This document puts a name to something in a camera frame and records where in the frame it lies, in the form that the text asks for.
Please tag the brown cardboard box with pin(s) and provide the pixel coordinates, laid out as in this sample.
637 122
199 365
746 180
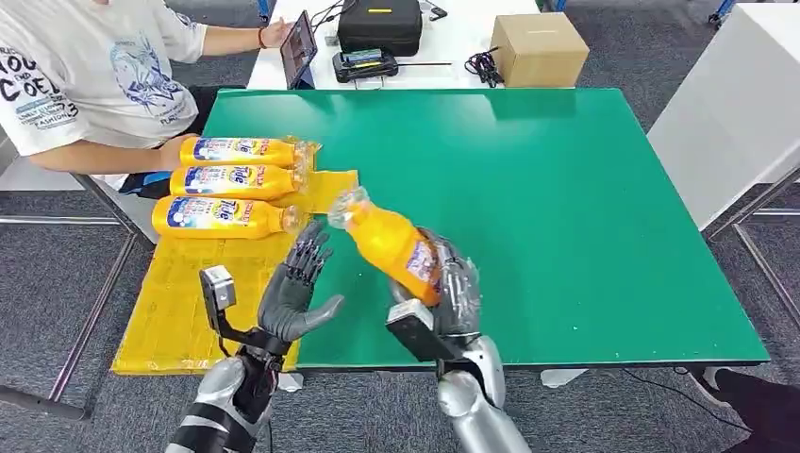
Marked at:
537 50

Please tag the black carrying case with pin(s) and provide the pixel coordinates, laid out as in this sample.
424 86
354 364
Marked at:
381 28

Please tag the person's left hand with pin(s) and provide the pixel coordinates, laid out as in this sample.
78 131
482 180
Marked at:
277 32

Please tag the black handheld controller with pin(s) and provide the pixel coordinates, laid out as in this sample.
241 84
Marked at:
362 65

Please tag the grey metal table frame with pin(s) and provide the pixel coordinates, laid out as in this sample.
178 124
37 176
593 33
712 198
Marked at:
92 319
765 270

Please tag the orange drink bottle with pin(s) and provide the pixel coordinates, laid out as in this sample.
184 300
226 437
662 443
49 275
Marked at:
231 181
387 244
219 217
237 152

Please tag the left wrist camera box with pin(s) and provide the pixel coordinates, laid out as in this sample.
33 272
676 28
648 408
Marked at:
217 287

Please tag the bare white table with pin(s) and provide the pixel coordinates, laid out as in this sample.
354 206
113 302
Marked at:
731 112

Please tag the person's right hand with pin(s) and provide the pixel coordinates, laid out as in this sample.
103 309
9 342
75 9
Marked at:
175 151

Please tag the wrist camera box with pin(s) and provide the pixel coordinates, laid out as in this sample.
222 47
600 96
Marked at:
415 331
217 287

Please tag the black tablet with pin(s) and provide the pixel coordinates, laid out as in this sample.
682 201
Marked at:
299 50

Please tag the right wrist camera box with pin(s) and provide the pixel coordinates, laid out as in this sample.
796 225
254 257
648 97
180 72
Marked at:
415 331

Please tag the yellow sheet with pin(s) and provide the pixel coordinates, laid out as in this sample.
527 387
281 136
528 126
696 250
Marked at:
169 300

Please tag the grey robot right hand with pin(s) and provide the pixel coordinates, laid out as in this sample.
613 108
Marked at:
462 300

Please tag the white table foot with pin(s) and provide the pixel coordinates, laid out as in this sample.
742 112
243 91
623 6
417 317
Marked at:
559 377
292 381

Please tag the thin black rod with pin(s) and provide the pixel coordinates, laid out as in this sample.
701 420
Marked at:
425 63

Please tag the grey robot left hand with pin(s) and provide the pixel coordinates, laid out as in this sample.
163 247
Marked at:
287 309

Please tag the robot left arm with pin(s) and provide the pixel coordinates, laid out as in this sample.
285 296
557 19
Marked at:
215 394

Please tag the person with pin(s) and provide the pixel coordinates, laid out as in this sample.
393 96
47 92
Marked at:
94 75

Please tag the white table with case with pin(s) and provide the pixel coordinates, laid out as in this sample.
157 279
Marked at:
450 37

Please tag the red wristband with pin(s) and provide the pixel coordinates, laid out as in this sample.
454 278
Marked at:
262 37

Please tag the green table mat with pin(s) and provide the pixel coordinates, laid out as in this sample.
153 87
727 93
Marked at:
594 250

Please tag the small black device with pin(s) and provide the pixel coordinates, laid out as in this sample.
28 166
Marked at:
437 10

